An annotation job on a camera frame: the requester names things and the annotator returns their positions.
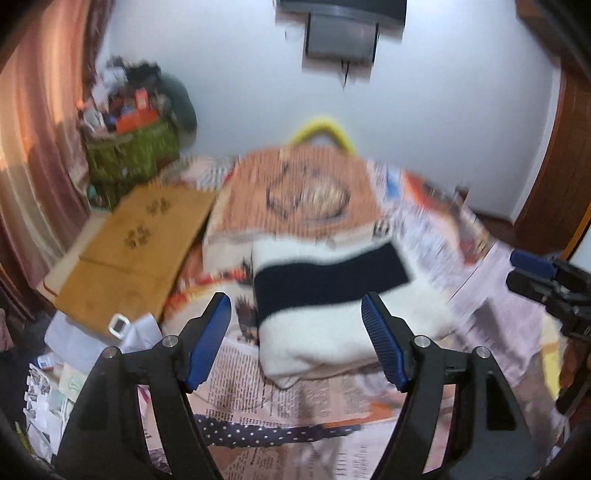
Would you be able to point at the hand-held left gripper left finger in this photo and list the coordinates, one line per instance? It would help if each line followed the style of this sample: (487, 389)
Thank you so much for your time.
(207, 350)

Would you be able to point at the tan wooden folding board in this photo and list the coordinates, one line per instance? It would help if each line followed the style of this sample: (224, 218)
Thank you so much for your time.
(129, 258)

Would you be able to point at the small white device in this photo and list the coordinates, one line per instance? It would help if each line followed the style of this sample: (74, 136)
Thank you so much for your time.
(119, 325)

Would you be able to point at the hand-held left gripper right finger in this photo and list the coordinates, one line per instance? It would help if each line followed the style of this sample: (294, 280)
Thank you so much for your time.
(383, 341)

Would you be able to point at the grey bag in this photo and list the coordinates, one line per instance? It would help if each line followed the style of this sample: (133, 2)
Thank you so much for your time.
(180, 104)

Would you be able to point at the orange box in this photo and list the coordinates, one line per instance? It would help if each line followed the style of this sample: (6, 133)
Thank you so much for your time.
(136, 121)

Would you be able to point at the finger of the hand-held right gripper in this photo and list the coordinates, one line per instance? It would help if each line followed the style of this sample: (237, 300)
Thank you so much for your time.
(526, 284)
(531, 262)

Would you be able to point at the yellow hoop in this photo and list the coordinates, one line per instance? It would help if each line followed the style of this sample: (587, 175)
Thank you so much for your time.
(318, 125)

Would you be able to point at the black and white striped sweater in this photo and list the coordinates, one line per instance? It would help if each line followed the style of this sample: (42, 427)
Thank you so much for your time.
(323, 277)

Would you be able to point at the green patterned bag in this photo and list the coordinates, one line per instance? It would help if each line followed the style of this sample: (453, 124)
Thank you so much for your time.
(134, 152)

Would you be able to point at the pocket watch print pillow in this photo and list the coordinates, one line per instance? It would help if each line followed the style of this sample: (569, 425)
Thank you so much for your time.
(295, 194)

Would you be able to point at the newspaper print blanket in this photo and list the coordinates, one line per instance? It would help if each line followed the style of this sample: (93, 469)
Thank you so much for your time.
(300, 406)

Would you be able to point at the brown wooden door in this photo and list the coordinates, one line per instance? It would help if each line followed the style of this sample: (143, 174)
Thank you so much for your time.
(558, 161)

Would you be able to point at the dark wall-mounted appliance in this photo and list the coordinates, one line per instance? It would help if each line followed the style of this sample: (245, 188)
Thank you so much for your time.
(341, 27)

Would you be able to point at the pink curtain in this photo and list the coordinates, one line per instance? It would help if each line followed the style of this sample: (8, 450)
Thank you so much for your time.
(41, 138)

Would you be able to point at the white plastic bag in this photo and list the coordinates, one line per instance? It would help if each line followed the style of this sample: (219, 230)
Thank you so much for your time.
(143, 334)

